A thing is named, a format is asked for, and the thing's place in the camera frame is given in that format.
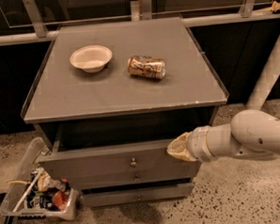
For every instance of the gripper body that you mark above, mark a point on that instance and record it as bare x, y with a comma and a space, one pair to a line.
197, 144

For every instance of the grey top drawer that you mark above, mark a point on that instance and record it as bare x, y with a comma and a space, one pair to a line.
108, 159

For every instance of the grey drawer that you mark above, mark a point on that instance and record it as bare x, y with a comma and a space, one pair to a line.
171, 172
171, 191
108, 159

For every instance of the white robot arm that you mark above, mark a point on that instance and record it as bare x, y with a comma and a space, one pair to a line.
252, 134

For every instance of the metal drawer knob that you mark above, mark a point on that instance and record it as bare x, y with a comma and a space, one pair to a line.
133, 163

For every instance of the grey bottom drawer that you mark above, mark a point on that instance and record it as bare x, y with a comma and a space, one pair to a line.
171, 191

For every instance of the grey middle drawer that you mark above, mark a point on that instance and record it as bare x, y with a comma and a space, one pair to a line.
171, 172

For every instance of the grey drawer cabinet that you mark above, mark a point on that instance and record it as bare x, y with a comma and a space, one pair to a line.
73, 109

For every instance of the crushed gold soda can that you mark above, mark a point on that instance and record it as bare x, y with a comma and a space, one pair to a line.
146, 67

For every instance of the white paper bowl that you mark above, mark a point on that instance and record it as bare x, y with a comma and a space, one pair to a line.
91, 58

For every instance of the red snack bag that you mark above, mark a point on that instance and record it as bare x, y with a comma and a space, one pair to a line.
60, 200

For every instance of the white diagonal pole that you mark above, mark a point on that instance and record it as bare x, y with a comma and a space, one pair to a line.
266, 80

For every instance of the crumpled white wrapper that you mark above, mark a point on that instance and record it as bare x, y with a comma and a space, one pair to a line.
45, 182

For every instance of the white stick in bin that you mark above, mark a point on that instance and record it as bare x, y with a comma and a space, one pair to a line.
28, 189

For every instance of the clear plastic bin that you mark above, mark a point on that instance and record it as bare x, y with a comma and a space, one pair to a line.
37, 204

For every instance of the aluminium railing frame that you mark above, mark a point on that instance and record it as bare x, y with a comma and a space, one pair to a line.
28, 21

